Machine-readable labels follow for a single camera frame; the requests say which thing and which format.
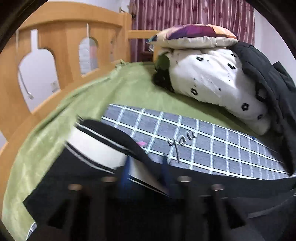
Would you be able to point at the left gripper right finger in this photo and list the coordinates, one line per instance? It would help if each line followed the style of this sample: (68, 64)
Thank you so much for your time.
(204, 213)

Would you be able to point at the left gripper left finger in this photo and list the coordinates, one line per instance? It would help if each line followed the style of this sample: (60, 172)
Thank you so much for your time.
(101, 212)

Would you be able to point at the black pants white stripe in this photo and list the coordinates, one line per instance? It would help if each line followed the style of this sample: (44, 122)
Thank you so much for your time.
(94, 150)

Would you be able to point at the grey checked star blanket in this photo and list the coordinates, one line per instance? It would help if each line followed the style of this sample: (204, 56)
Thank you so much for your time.
(196, 145)

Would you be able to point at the green bed sheet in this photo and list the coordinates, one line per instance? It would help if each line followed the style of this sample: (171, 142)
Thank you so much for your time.
(128, 84)

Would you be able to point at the white flower-print duvet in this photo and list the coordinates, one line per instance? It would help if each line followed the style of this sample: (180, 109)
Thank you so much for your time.
(213, 76)

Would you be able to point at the black padded jacket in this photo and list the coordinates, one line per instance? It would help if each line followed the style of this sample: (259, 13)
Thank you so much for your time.
(275, 88)

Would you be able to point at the purple patchwork pillow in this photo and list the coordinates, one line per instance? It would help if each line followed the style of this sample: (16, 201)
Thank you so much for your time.
(194, 36)

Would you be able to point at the maroon floral curtain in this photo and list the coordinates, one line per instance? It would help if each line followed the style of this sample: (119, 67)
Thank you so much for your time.
(235, 15)

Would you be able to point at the wooden bed frame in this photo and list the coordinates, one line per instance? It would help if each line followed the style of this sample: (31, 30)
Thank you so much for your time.
(61, 27)

